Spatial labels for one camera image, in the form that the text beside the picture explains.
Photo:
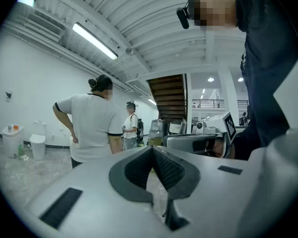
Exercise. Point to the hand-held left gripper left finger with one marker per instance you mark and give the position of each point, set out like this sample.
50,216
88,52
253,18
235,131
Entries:
101,207

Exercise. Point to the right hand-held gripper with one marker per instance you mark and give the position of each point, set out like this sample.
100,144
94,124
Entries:
229,129

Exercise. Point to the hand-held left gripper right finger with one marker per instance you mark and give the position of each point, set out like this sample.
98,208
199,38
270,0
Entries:
213,195

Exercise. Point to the person's right forearm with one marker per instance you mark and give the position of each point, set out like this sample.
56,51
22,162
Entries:
245,140

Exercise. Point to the white carton under stairs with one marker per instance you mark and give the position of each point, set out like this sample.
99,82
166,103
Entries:
176,127

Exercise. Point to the grey wrapped appliance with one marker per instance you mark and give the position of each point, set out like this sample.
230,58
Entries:
157,131

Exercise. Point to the brown wooden staircase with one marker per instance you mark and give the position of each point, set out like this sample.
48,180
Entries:
169,95

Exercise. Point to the black metal railing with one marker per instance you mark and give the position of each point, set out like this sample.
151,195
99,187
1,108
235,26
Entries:
213,100

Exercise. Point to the white toilet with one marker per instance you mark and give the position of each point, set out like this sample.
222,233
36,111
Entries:
37,145

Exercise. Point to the small green container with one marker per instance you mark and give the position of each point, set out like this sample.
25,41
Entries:
20,150

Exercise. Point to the ceiling smoke detector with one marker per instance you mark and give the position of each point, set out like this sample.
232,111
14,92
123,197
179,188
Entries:
129,51

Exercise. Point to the small orange box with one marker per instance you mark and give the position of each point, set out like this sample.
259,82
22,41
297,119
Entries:
16,128

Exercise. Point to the person's black clothed body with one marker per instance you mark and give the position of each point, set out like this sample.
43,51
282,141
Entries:
265,58

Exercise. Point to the white cup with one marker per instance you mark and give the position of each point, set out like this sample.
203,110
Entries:
9,129

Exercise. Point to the long ceiling tube light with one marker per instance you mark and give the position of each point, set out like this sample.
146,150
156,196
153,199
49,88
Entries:
94,40

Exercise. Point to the person's head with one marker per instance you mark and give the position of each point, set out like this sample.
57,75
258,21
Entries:
213,9

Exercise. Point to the white ceiling air vent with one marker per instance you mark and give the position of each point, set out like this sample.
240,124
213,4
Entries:
46,26

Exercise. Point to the square ceiling light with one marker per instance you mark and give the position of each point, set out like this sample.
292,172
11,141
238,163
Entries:
26,0

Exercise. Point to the black head-worn camera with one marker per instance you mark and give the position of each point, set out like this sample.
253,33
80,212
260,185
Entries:
183,16

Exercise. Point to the grey wall box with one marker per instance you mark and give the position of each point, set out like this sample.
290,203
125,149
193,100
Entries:
8,94

